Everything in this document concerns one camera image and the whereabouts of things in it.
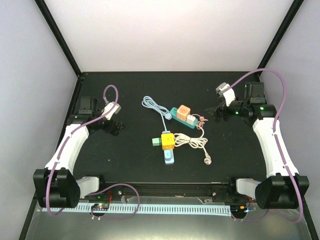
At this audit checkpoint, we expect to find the white usb charger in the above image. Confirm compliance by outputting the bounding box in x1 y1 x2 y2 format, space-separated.
186 114 197 126

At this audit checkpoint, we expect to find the peach dragon cube adapter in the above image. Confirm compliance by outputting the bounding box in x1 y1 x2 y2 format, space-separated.
176 104 191 122

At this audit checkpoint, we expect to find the teal power strip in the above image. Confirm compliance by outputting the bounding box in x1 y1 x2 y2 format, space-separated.
169 106 199 130

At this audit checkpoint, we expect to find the green cube plug adapter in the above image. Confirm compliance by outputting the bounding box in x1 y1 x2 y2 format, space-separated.
152 137 162 146

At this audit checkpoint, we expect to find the yellow cube socket adapter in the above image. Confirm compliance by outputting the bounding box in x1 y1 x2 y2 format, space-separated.
161 133 175 150

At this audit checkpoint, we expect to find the light blue power strip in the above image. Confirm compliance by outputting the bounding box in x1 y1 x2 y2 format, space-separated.
161 131 175 165

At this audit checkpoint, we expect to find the light blue plug adapter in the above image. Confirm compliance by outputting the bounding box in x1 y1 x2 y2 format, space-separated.
163 149 172 162

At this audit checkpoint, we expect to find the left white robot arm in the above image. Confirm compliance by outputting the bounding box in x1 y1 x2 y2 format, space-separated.
33 97 124 209

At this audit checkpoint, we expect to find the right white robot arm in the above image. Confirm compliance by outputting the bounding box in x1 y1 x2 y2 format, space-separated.
206 82 310 209

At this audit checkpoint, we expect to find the left small circuit board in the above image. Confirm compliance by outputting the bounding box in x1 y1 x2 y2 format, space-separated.
91 203 110 211

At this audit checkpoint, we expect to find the small circuit board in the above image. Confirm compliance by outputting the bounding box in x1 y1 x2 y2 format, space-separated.
91 203 110 211
230 205 257 214

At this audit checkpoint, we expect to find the right small circuit board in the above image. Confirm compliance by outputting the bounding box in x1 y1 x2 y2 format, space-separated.
230 205 257 214

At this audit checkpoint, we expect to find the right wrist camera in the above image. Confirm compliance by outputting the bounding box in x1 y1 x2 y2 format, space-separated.
215 82 236 107

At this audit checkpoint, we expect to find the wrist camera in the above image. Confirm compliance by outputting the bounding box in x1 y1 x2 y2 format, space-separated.
215 82 236 107
102 101 121 121

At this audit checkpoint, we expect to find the pink braided usb cable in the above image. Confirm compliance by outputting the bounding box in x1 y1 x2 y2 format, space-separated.
192 113 209 131

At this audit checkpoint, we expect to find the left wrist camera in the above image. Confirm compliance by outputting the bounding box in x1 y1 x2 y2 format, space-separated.
102 101 121 121

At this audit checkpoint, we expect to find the white coiled power cable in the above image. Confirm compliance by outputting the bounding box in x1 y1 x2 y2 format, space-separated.
173 124 213 166

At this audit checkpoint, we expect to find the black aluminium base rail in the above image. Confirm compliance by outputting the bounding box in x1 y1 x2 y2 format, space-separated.
89 183 249 204

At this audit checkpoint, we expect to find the light blue slotted cable duct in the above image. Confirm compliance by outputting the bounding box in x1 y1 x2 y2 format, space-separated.
41 202 232 217

